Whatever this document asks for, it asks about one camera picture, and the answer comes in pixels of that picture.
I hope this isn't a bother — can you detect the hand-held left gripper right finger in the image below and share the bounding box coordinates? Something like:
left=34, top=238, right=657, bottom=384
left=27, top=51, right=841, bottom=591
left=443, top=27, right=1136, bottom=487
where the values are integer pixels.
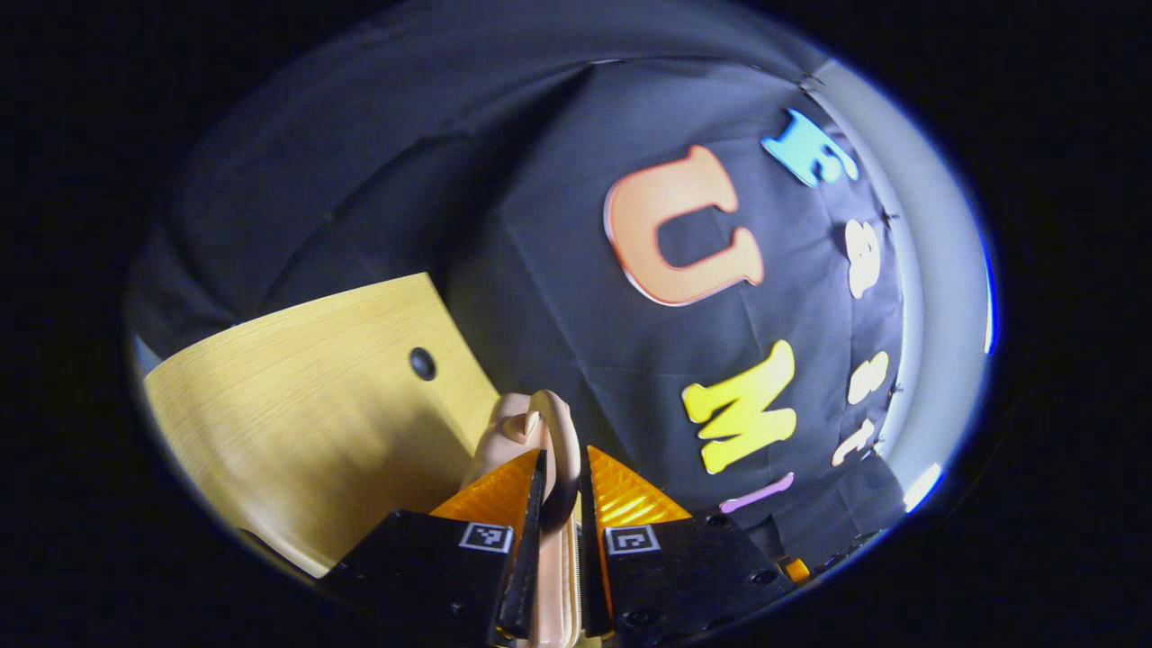
left=579, top=445, right=797, bottom=644

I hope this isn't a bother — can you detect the ceiling light panel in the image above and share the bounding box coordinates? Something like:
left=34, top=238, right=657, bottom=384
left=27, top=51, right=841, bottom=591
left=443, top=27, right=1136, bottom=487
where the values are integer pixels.
left=903, top=463, right=943, bottom=514

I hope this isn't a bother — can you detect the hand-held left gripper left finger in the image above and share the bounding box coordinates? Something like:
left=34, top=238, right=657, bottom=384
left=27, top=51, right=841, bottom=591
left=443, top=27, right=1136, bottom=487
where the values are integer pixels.
left=319, top=448, right=547, bottom=648

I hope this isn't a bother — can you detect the pink suitcase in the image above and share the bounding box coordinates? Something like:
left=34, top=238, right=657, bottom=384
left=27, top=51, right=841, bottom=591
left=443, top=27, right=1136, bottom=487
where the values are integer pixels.
left=463, top=389, right=586, bottom=648

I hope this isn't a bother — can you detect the black backdrop cloth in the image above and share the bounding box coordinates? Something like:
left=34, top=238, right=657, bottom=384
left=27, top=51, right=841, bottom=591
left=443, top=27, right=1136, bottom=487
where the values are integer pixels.
left=126, top=0, right=910, bottom=577

